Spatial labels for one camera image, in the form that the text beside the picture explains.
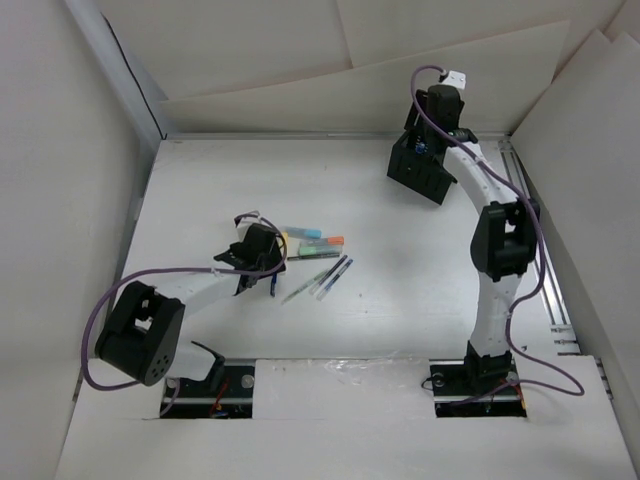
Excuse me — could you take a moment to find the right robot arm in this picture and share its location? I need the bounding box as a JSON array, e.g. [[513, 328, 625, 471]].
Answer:
[[405, 84, 539, 402]]

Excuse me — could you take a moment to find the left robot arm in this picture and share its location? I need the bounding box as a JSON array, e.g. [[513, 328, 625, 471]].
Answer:
[[94, 219, 286, 397]]

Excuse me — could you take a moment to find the blue pen near gripper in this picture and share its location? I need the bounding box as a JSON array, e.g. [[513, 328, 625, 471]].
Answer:
[[270, 274, 278, 298]]

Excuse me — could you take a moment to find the black slotted organizer box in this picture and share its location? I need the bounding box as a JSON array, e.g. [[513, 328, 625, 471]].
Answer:
[[387, 133, 457, 205]]

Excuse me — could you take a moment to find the black pen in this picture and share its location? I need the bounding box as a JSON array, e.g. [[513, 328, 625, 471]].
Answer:
[[287, 253, 341, 262]]

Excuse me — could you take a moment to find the dark cap gel pen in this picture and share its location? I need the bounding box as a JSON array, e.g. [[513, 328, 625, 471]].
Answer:
[[309, 254, 348, 295]]

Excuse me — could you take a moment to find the green gel pen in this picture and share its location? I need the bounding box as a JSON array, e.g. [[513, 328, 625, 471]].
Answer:
[[281, 269, 329, 305]]

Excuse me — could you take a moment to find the blue cap gel pen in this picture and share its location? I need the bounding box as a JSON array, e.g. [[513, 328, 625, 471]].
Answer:
[[316, 258, 353, 301]]

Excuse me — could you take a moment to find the orange cap highlighter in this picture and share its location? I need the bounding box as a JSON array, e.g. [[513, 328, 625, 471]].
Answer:
[[303, 236, 344, 247]]

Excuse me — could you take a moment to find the green cap highlighter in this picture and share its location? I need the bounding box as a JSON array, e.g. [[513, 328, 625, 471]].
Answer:
[[298, 245, 343, 257]]

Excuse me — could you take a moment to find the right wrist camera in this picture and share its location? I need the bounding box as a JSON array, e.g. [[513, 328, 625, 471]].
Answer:
[[439, 70, 467, 91]]

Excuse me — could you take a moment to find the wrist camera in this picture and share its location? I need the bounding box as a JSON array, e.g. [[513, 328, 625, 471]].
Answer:
[[439, 70, 467, 91], [233, 210, 262, 241]]

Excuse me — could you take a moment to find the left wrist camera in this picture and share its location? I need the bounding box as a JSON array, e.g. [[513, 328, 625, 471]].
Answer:
[[233, 210, 262, 241]]

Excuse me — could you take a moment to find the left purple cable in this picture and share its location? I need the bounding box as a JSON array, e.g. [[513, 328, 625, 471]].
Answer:
[[79, 212, 290, 416]]

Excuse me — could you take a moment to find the purple cable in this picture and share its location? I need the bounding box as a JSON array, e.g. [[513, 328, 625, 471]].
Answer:
[[410, 64, 586, 405], [79, 212, 290, 416]]

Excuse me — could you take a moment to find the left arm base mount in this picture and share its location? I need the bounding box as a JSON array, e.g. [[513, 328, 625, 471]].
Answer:
[[159, 341, 256, 420]]

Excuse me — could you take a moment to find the aluminium rail right side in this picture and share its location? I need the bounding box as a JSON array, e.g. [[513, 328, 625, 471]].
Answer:
[[498, 141, 614, 401]]

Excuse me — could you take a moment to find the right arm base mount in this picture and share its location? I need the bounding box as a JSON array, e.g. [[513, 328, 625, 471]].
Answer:
[[421, 342, 527, 418]]

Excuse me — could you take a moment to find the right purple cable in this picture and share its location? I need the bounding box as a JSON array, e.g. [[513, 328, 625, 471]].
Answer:
[[410, 64, 586, 405]]

